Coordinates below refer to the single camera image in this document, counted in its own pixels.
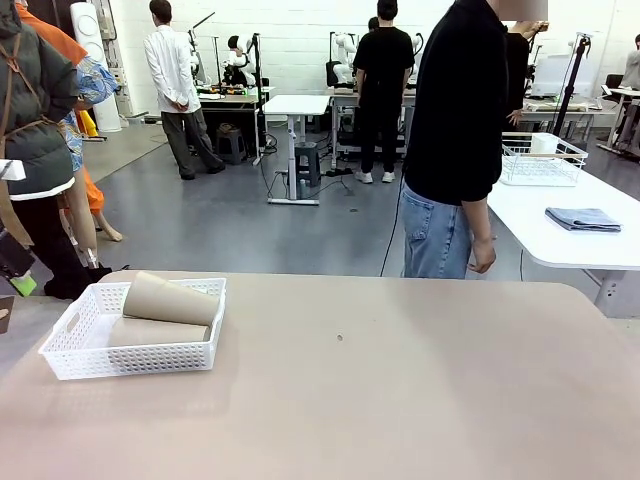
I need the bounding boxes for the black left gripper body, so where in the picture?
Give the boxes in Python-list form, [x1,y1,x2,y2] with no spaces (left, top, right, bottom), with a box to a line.
[0,232,34,280]

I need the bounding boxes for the white perforated plastic basket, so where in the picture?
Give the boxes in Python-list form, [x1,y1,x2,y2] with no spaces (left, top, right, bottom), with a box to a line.
[38,278,228,381]

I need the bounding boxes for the brown paper cup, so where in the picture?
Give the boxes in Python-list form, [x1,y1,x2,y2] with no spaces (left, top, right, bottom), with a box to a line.
[122,271,226,326]
[108,315,214,347]

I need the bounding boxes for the blue cloth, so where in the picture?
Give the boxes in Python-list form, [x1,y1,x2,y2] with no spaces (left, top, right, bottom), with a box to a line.
[544,206,623,234]

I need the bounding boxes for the person's right forearm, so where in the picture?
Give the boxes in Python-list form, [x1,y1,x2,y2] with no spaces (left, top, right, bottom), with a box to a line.
[460,197,494,246]

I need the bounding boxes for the person's right hand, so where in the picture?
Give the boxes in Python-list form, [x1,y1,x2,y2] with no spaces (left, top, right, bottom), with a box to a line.
[467,238,497,275]

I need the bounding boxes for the mannequin in grey jacket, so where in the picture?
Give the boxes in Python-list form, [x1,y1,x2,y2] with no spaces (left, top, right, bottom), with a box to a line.
[0,0,114,301]

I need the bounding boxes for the mannequin in orange patterned clothes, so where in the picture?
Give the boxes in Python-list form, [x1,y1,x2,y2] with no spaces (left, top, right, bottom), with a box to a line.
[14,0,124,271]

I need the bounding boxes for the white tower fan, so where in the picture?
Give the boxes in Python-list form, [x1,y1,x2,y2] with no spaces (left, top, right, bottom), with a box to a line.
[69,2,123,134]

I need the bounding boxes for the dark low stool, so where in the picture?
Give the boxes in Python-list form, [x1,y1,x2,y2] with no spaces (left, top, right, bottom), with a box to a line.
[215,127,249,165]

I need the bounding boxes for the person in white shirt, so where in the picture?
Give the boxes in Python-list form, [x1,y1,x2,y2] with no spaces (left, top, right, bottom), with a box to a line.
[143,0,226,180]

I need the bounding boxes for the grey plastic stool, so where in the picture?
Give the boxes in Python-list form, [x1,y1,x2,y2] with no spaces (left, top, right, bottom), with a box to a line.
[293,142,321,189]

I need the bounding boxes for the white standing desk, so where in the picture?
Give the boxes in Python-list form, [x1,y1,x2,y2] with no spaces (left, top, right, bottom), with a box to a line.
[262,94,331,206]

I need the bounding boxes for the person in black t-shirt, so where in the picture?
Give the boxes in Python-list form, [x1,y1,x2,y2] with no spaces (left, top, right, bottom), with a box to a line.
[352,0,415,185]

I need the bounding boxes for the person in black polo shirt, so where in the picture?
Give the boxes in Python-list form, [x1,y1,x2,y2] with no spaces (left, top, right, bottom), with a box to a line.
[399,0,511,280]

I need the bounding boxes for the white side table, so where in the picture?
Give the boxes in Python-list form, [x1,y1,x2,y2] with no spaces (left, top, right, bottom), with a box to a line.
[487,172,640,319]

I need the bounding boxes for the person in black sweater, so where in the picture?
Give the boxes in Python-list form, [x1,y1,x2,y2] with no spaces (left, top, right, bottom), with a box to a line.
[505,19,550,132]

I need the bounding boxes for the black tripod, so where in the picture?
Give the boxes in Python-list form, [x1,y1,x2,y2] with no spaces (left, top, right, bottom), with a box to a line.
[552,32,594,136]

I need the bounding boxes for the person in grey top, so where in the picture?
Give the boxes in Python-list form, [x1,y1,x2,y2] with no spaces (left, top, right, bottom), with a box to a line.
[622,34,640,91]

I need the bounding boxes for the black floor cable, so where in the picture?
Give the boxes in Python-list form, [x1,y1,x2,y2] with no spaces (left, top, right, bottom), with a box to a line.
[378,169,405,278]

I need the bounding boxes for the white wire rack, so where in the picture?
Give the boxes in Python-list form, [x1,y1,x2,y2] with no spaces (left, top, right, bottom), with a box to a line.
[501,132,589,188]

